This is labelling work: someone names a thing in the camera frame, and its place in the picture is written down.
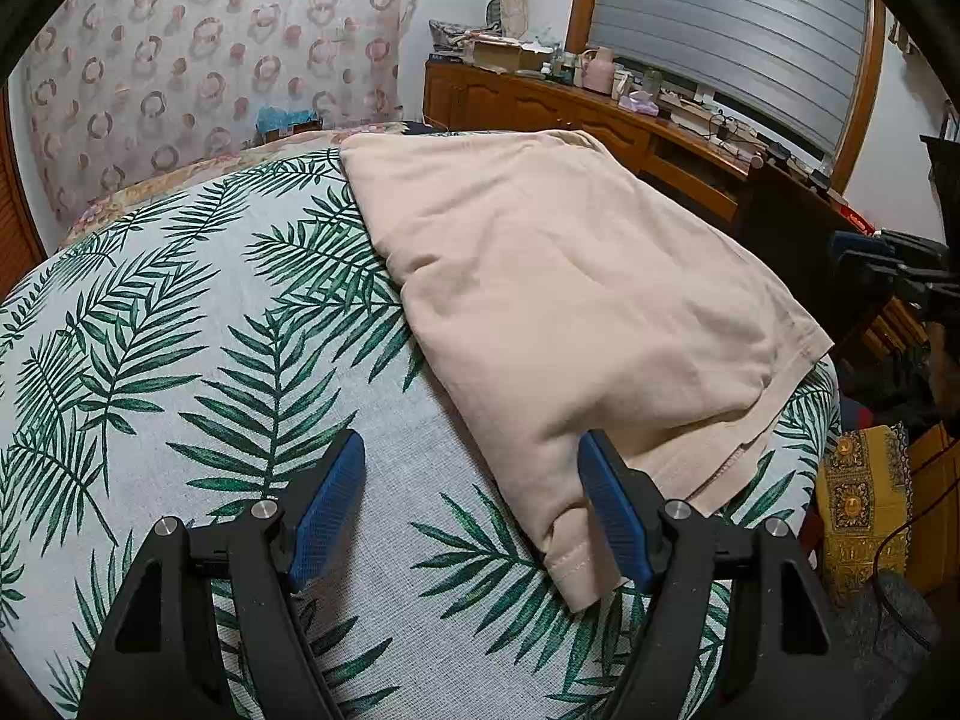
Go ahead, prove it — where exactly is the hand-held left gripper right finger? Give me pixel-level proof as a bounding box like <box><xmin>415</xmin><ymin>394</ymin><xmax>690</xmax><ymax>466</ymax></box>
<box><xmin>576</xmin><ymin>429</ymin><xmax>863</xmax><ymax>720</ymax></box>

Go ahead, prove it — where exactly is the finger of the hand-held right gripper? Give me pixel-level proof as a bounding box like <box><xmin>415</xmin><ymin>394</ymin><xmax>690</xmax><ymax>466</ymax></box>
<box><xmin>829</xmin><ymin>231</ymin><xmax>901</xmax><ymax>275</ymax></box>

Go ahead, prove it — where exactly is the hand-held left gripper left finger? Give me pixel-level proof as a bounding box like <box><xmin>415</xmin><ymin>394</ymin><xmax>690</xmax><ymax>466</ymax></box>
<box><xmin>75</xmin><ymin>427</ymin><xmax>368</xmax><ymax>720</ymax></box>

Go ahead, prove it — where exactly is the peach printed t-shirt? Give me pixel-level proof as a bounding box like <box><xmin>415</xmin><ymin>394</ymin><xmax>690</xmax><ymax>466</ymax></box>
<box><xmin>339</xmin><ymin>130</ymin><xmax>835</xmax><ymax>612</ymax></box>

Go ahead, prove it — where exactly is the dark chair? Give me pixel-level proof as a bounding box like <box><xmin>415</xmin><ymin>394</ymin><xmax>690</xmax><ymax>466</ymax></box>
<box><xmin>742</xmin><ymin>157</ymin><xmax>923</xmax><ymax>361</ymax></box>

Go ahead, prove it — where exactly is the white power strip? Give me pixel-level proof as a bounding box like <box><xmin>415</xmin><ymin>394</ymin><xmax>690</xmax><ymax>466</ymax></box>
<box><xmin>667</xmin><ymin>94</ymin><xmax>758</xmax><ymax>143</ymax></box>

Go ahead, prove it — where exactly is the palm leaf print blanket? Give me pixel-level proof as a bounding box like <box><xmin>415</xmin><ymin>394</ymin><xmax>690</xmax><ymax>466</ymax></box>
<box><xmin>0</xmin><ymin>131</ymin><xmax>841</xmax><ymax>720</ymax></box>

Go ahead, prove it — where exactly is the yellow patterned cushion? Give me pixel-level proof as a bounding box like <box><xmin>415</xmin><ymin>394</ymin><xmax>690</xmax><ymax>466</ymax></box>
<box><xmin>817</xmin><ymin>424</ymin><xmax>916</xmax><ymax>605</ymax></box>

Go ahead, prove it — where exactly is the grey window blind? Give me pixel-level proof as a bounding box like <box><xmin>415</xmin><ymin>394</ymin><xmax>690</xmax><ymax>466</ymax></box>
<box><xmin>585</xmin><ymin>0</ymin><xmax>875</xmax><ymax>155</ymax></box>

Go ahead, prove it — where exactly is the grey cloth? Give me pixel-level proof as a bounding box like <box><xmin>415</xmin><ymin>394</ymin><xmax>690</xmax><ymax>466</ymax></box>
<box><xmin>832</xmin><ymin>570</ymin><xmax>942</xmax><ymax>720</ymax></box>

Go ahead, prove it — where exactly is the pink jug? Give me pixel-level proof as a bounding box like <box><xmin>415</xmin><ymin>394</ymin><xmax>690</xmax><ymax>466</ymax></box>
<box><xmin>581</xmin><ymin>47</ymin><xmax>616</xmax><ymax>95</ymax></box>

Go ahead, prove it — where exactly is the wooden sideboard cabinet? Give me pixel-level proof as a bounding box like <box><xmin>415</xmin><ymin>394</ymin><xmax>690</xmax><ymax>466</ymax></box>
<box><xmin>422</xmin><ymin>60</ymin><xmax>758</xmax><ymax>226</ymax></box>

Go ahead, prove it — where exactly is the floral quilt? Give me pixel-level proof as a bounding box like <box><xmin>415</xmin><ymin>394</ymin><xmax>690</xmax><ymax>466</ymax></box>
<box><xmin>56</xmin><ymin>120</ymin><xmax>421</xmax><ymax>248</ymax></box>

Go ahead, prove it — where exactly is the blue cloth in box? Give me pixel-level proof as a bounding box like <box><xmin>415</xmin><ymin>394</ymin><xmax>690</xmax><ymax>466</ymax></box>
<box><xmin>255</xmin><ymin>105</ymin><xmax>323</xmax><ymax>143</ymax></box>

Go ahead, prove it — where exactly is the open cardboard box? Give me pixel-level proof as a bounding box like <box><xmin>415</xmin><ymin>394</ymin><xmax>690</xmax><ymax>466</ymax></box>
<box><xmin>469</xmin><ymin>37</ymin><xmax>552</xmax><ymax>74</ymax></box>

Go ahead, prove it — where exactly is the wooden louvered wardrobe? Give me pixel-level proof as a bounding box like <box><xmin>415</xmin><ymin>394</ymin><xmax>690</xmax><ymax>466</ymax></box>
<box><xmin>0</xmin><ymin>82</ymin><xmax>46</xmax><ymax>293</ymax></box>

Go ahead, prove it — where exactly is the folded floral cloth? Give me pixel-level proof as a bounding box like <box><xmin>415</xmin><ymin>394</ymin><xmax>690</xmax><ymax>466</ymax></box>
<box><xmin>429</xmin><ymin>19</ymin><xmax>511</xmax><ymax>61</ymax></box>

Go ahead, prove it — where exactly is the circle pattern sheer curtain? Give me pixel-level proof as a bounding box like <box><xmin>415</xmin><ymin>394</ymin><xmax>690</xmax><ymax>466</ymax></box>
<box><xmin>22</xmin><ymin>0</ymin><xmax>425</xmax><ymax>226</ymax></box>

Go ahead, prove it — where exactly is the black cable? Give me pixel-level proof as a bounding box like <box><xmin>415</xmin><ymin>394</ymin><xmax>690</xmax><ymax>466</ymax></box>
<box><xmin>874</xmin><ymin>495</ymin><xmax>960</xmax><ymax>646</ymax></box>

